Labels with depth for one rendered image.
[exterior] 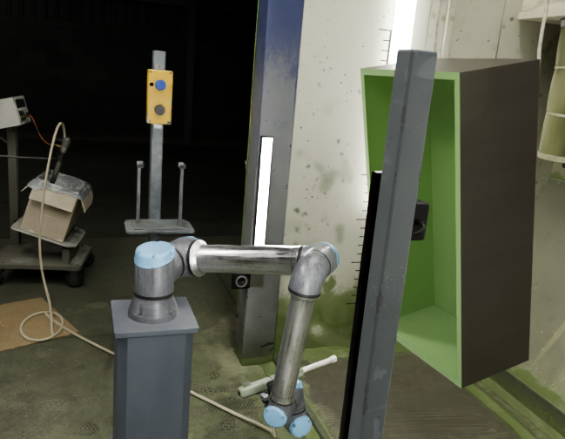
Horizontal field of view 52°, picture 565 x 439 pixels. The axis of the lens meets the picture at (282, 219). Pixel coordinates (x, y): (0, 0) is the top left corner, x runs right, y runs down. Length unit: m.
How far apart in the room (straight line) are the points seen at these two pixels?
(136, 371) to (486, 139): 1.50
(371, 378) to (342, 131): 2.11
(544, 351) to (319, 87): 1.77
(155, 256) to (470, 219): 1.14
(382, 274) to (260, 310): 2.19
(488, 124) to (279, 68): 1.19
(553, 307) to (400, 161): 2.49
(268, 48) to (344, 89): 0.45
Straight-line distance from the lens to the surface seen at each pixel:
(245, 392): 2.61
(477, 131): 2.06
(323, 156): 3.02
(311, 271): 1.96
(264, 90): 2.88
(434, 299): 2.99
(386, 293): 1.02
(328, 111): 3.00
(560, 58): 3.41
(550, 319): 3.35
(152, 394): 2.32
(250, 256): 2.17
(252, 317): 3.16
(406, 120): 0.95
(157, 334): 2.19
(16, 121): 4.37
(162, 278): 2.19
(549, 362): 3.24
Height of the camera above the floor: 1.59
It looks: 14 degrees down
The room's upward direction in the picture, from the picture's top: 5 degrees clockwise
